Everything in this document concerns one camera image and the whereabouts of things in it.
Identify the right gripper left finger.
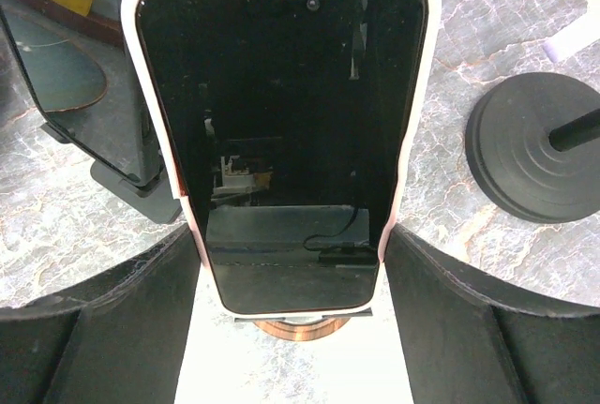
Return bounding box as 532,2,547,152
1,226,200,403

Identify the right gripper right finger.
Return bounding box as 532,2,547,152
384,226,599,403

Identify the black tripod phone stand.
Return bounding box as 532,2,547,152
465,72,599,224

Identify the black phone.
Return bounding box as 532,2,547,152
1,0,160,187

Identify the pink case phone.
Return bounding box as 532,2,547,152
121,0,442,320

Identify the red round tray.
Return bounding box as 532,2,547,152
18,0,124,50

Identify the purple case phone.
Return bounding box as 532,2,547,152
543,9,595,63

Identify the black folding phone stand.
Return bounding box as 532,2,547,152
40,117,182,224

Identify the wooden base phone stand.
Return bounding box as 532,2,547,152
233,307,373,342

